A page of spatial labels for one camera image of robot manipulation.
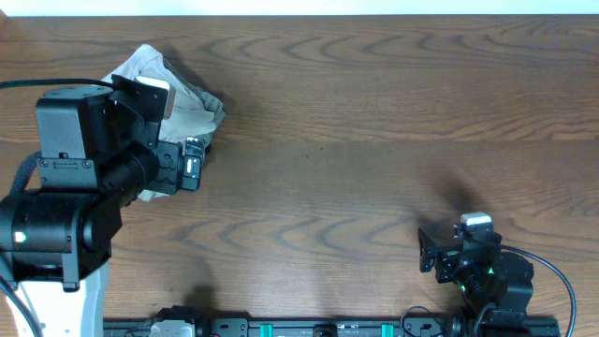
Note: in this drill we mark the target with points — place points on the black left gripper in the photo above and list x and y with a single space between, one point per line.
165 178

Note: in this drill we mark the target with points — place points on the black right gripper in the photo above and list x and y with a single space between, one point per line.
448 255

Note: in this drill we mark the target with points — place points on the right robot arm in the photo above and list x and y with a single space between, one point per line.
495 284

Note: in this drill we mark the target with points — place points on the white t-shirt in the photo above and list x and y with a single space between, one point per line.
196 112

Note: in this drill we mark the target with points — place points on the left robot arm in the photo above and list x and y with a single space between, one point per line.
56 248

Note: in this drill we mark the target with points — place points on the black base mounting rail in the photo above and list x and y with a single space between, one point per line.
181 321

